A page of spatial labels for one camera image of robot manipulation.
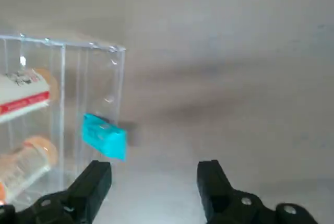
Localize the pale tea bottle white cap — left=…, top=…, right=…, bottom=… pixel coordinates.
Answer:
left=0, top=135, right=58, bottom=204

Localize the clear acrylic stepped shelf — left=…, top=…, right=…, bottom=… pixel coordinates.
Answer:
left=0, top=33, right=126, bottom=209

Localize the orange juice bottle white cap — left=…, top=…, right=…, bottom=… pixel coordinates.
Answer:
left=0, top=67, right=59, bottom=124

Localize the teal potato chips packet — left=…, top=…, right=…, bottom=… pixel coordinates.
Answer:
left=82, top=113, right=128, bottom=162

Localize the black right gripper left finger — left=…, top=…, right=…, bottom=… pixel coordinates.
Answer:
left=0, top=159, right=113, bottom=224

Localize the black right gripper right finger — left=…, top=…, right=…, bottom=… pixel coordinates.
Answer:
left=196, top=159, right=320, bottom=224

